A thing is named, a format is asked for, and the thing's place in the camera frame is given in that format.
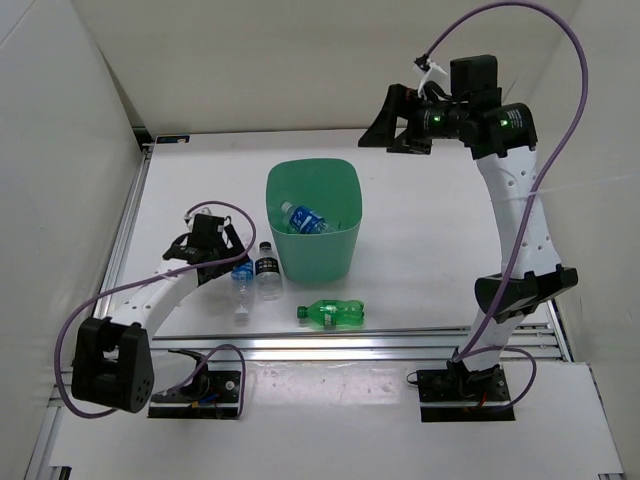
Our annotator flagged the clear unlabelled plastic bottle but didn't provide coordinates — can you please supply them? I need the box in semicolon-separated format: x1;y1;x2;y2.
285;221;299;234

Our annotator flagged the black label plastic bottle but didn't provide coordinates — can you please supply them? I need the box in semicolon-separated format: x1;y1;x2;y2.
254;241;283;301

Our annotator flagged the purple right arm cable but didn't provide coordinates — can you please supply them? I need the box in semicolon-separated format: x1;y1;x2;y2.
412;0;589;414

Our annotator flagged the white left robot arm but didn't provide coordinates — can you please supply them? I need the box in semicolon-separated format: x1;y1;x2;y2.
71;223;248;413

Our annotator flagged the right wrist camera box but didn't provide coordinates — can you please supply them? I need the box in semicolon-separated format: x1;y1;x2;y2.
414;53;501;104

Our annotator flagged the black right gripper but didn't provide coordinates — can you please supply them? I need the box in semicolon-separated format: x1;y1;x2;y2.
358;85;468;156

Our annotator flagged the green plastic soda bottle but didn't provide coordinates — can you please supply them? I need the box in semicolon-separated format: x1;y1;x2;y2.
296;300;364;330

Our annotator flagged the aluminium frame rail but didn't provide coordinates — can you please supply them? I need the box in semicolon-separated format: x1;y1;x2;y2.
54;324;566;361

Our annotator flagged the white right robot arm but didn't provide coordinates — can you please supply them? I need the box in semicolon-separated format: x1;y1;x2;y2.
358;84;578;402

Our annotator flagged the white cable tie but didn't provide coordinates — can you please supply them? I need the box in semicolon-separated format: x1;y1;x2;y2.
491;173;639;204

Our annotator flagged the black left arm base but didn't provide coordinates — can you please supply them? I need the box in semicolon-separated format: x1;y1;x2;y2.
147;344;248;420

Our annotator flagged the blue label bottle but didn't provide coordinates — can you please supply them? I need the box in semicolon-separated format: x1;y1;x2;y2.
280;201;338;235
231;260;255;322

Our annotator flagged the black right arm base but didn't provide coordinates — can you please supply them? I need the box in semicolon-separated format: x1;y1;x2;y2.
406;361;515;423

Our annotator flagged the green plastic bin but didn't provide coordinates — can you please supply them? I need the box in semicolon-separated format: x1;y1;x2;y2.
265;158;362;283

